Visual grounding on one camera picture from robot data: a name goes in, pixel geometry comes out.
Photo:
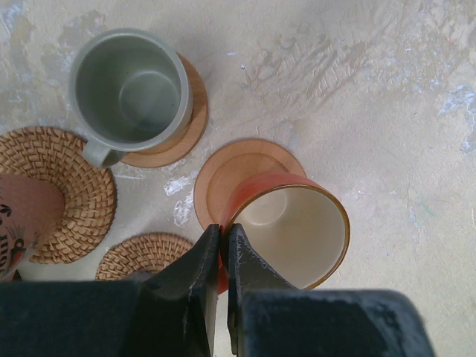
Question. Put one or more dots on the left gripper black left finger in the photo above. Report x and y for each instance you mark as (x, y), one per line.
(169, 314)

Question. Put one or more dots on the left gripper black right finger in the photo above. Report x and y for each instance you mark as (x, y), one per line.
(267, 316)

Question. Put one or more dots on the woven light brown coaster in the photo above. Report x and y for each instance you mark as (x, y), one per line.
(55, 156)
(150, 253)

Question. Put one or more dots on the small brown cup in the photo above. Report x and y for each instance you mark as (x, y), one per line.
(299, 228)

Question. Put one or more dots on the pink cup orange handle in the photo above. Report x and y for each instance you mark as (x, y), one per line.
(31, 211)

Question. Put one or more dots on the small olive grey cup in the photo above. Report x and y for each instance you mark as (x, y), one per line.
(130, 91)

